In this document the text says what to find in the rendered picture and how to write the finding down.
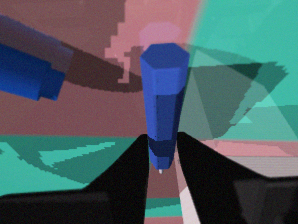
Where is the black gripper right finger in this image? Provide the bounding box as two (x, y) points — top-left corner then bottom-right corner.
(177, 132), (298, 224)

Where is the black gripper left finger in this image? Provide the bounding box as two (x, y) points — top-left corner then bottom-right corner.
(0, 134), (149, 224)

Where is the black marker with blue cap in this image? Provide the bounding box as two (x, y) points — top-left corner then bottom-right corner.
(0, 43), (66, 101)

